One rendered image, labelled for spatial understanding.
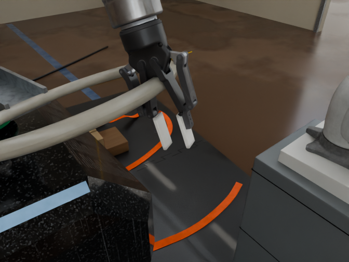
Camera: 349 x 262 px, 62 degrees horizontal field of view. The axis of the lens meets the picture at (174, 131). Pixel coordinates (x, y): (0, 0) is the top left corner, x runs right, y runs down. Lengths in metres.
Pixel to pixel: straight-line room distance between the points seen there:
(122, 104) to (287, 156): 0.70
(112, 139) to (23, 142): 1.86
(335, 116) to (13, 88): 0.98
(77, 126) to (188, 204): 1.52
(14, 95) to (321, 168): 0.95
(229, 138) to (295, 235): 1.45
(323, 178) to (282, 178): 0.12
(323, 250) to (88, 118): 0.88
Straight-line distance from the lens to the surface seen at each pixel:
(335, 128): 1.00
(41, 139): 0.45
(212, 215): 1.86
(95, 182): 1.02
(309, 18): 5.57
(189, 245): 1.74
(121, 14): 0.49
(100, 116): 0.45
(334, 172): 1.02
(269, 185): 1.09
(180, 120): 0.53
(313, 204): 1.02
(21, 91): 1.01
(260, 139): 2.53
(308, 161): 1.03
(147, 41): 0.49
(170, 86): 0.51
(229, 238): 1.79
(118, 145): 2.24
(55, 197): 0.98
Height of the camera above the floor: 1.47
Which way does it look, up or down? 36 degrees down
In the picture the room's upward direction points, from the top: straight up
